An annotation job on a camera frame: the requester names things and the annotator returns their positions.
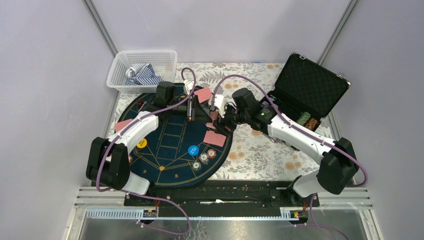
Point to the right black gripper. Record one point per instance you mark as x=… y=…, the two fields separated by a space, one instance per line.
x=220 y=123

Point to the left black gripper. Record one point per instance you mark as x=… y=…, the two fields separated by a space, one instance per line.
x=194 y=111

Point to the dealt red card top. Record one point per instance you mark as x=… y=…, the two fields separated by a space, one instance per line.
x=203 y=95

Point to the dealt red card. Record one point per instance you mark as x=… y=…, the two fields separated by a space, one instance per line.
x=203 y=95
x=121 y=124

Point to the red playing card deck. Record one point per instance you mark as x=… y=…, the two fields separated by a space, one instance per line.
x=213 y=115

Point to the dealt red cards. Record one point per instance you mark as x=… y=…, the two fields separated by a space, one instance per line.
x=213 y=138

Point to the red white chip stack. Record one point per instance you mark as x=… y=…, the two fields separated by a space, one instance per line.
x=211 y=153

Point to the blue ten chip stack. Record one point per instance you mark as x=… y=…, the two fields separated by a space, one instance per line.
x=204 y=158

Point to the yellow big blind button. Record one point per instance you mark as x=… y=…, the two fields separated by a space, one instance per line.
x=142 y=144

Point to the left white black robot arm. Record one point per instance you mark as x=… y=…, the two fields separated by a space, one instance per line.
x=108 y=160

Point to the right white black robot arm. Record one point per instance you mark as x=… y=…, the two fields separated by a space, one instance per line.
x=335 y=157

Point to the floral tablecloth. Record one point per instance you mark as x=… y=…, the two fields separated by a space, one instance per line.
x=252 y=156

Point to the round dark poker mat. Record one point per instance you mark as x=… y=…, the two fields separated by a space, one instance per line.
x=165 y=161

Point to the blue small blind button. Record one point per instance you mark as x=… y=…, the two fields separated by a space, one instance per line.
x=193 y=150

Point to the green chip row in case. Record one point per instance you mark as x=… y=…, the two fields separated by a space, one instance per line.
x=303 y=119

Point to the black aluminium chip case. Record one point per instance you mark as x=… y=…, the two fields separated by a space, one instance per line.
x=305 y=86

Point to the blue striped cloth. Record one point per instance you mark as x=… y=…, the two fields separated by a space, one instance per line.
x=142 y=74

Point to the orange black chip row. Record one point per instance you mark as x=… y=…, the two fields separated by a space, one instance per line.
x=312 y=124

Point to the white plastic basket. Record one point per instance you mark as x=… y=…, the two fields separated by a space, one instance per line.
x=164 y=63

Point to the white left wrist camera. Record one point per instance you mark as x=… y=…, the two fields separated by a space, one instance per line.
x=188 y=86

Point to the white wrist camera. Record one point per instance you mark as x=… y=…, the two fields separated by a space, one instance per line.
x=217 y=103
x=188 y=86

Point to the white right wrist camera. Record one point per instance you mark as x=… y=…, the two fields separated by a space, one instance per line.
x=217 y=103

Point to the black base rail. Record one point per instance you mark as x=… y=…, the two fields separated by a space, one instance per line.
x=235 y=198

